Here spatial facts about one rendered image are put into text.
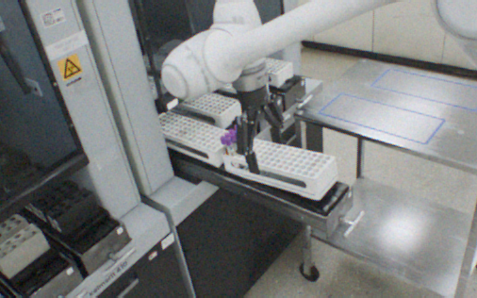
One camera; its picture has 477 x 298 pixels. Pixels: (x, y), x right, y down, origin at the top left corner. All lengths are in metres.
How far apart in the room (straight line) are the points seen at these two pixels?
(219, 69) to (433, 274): 1.11
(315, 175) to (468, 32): 0.60
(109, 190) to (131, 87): 0.28
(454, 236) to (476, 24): 1.35
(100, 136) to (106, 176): 0.12
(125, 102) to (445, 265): 1.18
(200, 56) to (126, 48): 0.33
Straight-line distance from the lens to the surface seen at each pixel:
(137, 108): 1.23
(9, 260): 1.16
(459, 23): 0.57
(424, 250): 1.78
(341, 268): 2.05
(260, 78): 1.07
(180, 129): 1.38
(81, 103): 1.13
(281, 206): 1.17
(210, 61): 0.88
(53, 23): 1.06
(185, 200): 1.34
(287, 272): 2.04
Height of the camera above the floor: 1.58
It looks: 35 degrees down
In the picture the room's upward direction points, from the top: 9 degrees counter-clockwise
